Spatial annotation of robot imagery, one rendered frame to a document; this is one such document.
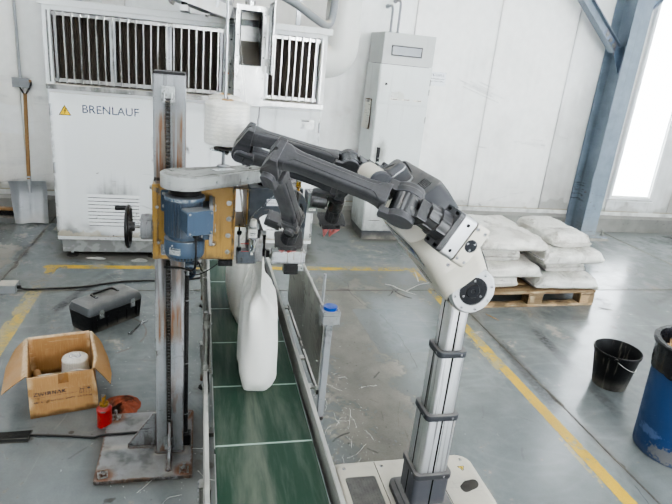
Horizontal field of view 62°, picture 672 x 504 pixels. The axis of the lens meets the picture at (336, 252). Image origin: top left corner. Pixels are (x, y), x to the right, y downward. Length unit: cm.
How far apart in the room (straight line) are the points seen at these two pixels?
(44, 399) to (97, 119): 256
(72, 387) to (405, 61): 434
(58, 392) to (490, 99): 558
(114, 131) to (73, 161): 42
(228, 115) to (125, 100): 301
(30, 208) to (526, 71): 566
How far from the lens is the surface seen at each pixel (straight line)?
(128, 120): 505
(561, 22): 749
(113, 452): 300
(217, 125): 208
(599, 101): 787
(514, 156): 739
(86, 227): 531
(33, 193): 643
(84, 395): 330
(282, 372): 285
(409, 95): 605
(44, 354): 363
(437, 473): 229
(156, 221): 236
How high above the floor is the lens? 187
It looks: 19 degrees down
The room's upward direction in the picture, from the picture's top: 6 degrees clockwise
